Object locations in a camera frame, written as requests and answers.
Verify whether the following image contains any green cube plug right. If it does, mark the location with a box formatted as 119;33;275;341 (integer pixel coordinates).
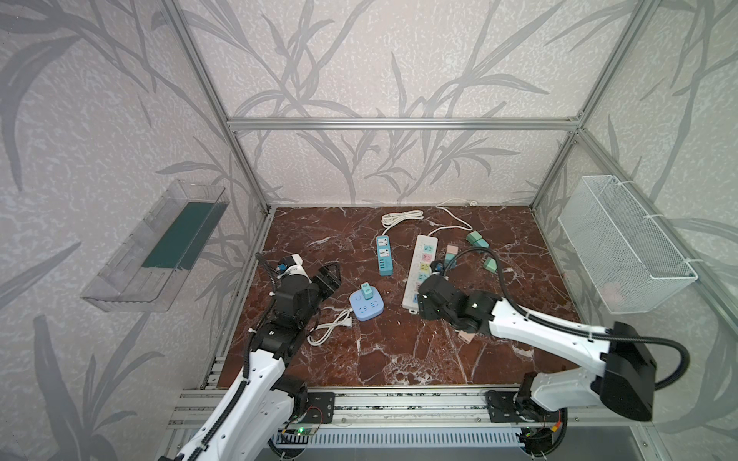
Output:
484;257;498;273

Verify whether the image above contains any long white strip cable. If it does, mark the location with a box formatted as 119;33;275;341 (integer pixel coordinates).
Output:
429;206;475;237

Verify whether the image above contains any white cable with plug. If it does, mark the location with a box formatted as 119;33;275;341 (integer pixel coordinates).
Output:
306;306;354;348

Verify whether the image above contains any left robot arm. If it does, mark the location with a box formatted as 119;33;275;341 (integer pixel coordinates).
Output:
173;254;342;460

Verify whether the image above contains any coiled white strip cable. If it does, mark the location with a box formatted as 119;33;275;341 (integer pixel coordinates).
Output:
379;208;426;236

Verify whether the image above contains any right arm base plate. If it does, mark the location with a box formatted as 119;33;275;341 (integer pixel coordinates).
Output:
484;389;537;424

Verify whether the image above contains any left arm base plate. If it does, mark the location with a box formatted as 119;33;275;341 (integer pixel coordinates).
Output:
291;391;336;425

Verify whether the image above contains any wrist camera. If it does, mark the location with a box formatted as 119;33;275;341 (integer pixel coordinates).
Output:
277;254;308;280
430;260;446;276

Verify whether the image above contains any clear plastic tray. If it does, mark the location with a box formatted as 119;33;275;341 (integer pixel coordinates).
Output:
81;180;230;313

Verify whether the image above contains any teal USB power strip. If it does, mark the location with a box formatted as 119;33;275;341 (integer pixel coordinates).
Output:
376;235;393;277

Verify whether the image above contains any pink cube plug front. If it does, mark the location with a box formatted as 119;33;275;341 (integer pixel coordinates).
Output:
457;332;477;344

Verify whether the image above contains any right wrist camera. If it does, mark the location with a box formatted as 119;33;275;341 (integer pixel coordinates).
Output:
430;260;446;276

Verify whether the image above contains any green double cube plug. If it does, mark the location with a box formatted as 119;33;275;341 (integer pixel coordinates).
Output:
466;230;489;248

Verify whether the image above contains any white wire mesh basket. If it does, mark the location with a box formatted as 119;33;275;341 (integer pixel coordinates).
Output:
558;175;699;314

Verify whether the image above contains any aluminium cage frame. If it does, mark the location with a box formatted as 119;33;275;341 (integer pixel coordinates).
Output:
160;0;738;433

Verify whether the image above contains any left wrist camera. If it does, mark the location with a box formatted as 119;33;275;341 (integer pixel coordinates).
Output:
277;254;308;280

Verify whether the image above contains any aluminium front rail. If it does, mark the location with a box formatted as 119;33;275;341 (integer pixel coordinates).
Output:
166;385;641;430

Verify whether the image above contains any long white power strip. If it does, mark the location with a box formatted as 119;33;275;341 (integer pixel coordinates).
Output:
403;235;438;314

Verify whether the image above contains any blue square power socket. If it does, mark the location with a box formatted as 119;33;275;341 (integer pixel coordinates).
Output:
349;285;384;322

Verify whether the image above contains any pink teal cube plug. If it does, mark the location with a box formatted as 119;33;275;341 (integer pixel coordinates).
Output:
444;245;459;269

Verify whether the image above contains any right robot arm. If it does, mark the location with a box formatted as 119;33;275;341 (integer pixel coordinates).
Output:
415;274;691;422

